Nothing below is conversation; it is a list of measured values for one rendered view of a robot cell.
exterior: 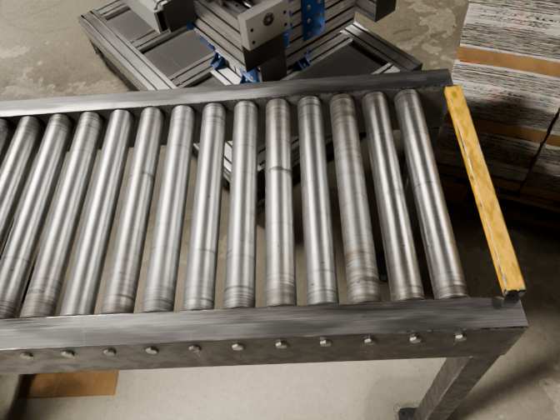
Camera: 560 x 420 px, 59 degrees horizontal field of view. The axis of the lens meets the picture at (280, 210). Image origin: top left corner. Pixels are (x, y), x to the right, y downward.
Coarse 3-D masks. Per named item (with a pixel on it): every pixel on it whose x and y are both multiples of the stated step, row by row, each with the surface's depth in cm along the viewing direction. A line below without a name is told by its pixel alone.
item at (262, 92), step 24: (408, 72) 101; (432, 72) 101; (72, 96) 106; (96, 96) 105; (120, 96) 104; (144, 96) 104; (168, 96) 103; (192, 96) 103; (216, 96) 102; (240, 96) 101; (264, 96) 101; (288, 96) 100; (312, 96) 100; (360, 96) 100; (432, 96) 101; (48, 120) 105; (72, 120) 105; (168, 120) 105; (264, 120) 106; (360, 120) 106; (432, 120) 106
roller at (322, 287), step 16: (304, 112) 98; (320, 112) 98; (304, 128) 95; (320, 128) 95; (304, 144) 93; (320, 144) 93; (304, 160) 91; (320, 160) 91; (304, 176) 89; (320, 176) 88; (304, 192) 87; (320, 192) 86; (304, 208) 86; (320, 208) 84; (304, 224) 84; (320, 224) 82; (304, 240) 83; (320, 240) 81; (304, 256) 82; (320, 256) 79; (320, 272) 77; (336, 272) 79; (320, 288) 76; (336, 288) 77
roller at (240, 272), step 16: (240, 112) 99; (256, 112) 100; (240, 128) 96; (256, 128) 98; (240, 144) 94; (256, 144) 96; (240, 160) 92; (256, 160) 94; (240, 176) 90; (256, 176) 92; (240, 192) 87; (256, 192) 89; (240, 208) 85; (256, 208) 88; (240, 224) 84; (256, 224) 86; (240, 240) 82; (256, 240) 84; (240, 256) 80; (240, 272) 78; (224, 288) 79; (240, 288) 77; (224, 304) 77; (240, 304) 75
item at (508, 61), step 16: (464, 48) 128; (496, 64) 128; (512, 64) 126; (528, 64) 124; (544, 64) 123; (480, 128) 146; (496, 128) 144; (512, 128) 142; (528, 128) 140; (464, 176) 165; (528, 192) 159; (544, 192) 157
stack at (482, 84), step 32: (480, 0) 116; (512, 0) 114; (544, 0) 111; (480, 32) 123; (512, 32) 120; (544, 32) 117; (480, 64) 130; (480, 96) 137; (512, 96) 133; (544, 96) 130; (448, 128) 151; (544, 128) 138; (448, 160) 162; (512, 160) 152; (544, 160) 147; (448, 192) 174; (512, 192) 164; (544, 224) 168
